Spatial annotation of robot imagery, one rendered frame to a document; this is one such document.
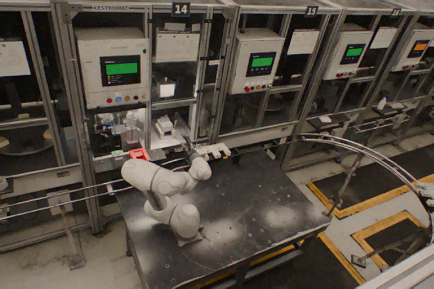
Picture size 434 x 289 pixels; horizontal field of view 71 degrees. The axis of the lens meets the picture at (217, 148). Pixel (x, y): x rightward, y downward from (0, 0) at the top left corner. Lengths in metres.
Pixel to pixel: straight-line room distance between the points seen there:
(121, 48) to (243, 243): 1.56
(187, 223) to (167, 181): 0.62
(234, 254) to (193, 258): 0.29
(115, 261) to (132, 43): 1.86
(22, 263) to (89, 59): 1.87
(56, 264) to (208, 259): 1.41
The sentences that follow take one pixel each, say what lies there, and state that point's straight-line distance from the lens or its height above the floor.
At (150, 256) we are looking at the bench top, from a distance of 2.17.
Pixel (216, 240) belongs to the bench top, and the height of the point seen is 0.68.
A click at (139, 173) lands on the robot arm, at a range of 1.56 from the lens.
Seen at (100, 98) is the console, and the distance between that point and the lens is 2.17.
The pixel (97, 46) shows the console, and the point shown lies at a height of 1.80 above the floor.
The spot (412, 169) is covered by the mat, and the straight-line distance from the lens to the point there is 5.20.
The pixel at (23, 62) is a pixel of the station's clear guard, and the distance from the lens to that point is 2.06.
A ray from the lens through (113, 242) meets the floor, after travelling 3.07.
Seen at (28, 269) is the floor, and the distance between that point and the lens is 3.10.
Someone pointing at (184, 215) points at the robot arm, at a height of 0.94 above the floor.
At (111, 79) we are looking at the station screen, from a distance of 2.10.
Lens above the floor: 2.53
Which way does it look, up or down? 38 degrees down
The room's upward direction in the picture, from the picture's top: 10 degrees clockwise
